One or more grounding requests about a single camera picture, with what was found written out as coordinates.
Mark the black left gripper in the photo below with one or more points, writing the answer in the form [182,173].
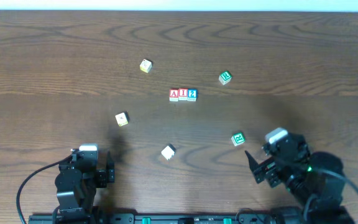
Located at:
[108,174]

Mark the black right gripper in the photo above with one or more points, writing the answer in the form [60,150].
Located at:
[266,168]

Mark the blue number 2 block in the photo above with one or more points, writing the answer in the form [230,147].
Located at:
[192,95]

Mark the red letter A block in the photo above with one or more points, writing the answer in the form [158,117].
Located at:
[173,95]

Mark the red letter I block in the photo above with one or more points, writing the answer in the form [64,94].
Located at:
[182,94]

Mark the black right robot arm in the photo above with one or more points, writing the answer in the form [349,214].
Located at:
[316,180]

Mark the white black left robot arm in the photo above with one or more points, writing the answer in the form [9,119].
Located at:
[76,184]

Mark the green R block near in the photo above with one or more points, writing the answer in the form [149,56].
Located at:
[238,139]

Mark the green r block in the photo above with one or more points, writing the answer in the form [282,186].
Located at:
[238,139]
[225,77]

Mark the yellow picture block near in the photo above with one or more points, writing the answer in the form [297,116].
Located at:
[122,119]

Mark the yellow picture block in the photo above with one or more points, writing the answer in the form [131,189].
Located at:
[122,119]
[145,65]

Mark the plain white wooden block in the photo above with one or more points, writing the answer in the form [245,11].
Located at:
[168,152]

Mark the green R block far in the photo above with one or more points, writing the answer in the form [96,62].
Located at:
[225,77]

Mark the yellow picture block far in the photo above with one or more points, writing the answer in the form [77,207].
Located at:
[145,65]

